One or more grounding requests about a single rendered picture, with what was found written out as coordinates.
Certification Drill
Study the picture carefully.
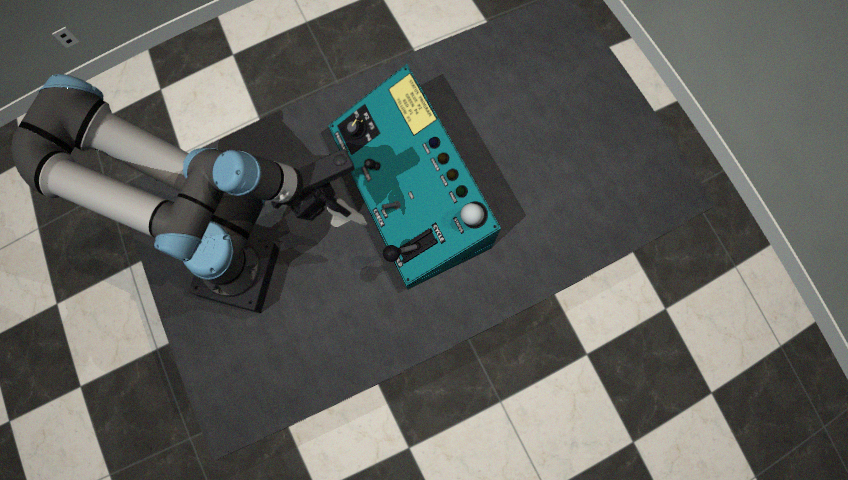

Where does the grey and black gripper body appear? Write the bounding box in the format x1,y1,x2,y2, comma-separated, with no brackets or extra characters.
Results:
271,168,335,221

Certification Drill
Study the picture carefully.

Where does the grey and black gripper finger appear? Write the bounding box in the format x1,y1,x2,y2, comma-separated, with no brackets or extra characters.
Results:
323,196,367,227

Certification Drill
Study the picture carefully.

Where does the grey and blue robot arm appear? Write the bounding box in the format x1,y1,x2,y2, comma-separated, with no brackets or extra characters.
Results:
11,74,297,297

